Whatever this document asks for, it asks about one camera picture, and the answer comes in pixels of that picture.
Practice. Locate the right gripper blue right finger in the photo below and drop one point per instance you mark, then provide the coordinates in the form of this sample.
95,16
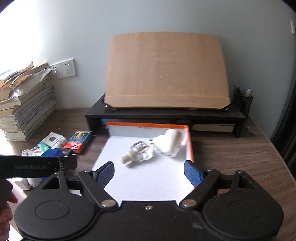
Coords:
194,174

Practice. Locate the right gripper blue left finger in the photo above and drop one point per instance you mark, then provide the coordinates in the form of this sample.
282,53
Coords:
104,174

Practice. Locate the white square power adapter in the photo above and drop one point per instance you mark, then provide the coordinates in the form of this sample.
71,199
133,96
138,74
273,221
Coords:
27,183

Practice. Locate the green white bandage box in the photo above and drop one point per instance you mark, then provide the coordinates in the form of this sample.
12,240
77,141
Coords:
40,150

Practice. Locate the white plug-in diffuser heater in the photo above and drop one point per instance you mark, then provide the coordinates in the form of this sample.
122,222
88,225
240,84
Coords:
169,143

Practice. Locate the red blue playing card box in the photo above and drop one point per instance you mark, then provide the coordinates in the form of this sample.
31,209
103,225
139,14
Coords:
78,141

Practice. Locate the clear glass liquid bottle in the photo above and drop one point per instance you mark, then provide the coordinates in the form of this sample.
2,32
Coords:
138,152

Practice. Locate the blue rectangular box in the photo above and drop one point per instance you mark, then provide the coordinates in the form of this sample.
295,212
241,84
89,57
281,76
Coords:
56,153

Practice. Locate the white charger packaging box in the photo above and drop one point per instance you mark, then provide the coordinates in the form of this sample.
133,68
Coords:
51,139

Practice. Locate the person left hand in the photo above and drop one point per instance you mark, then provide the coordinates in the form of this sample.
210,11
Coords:
5,218

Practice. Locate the orange-rimmed white box lid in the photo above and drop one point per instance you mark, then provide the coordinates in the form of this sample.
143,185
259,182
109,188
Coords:
159,178

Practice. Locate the small white pill bottle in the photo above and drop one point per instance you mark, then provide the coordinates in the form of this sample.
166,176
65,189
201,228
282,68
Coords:
60,143

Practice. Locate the black monitor riser shelf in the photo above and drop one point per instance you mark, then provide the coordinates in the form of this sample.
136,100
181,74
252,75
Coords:
100,113

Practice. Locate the stack of books and papers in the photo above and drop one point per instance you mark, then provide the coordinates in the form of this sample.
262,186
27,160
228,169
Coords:
27,99

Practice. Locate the black mesh pen holder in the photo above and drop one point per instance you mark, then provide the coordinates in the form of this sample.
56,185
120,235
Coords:
242,99

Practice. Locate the black curtain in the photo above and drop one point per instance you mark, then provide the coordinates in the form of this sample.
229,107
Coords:
284,139

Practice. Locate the wooden book stand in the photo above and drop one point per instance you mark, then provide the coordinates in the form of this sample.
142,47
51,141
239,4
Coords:
166,70

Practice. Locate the left white wall socket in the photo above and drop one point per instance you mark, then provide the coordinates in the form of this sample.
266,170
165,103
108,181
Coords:
56,71

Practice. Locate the white double wall socket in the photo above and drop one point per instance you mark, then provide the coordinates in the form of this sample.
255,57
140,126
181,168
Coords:
67,68

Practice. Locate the white wall switch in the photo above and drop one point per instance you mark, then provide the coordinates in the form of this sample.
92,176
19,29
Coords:
293,27

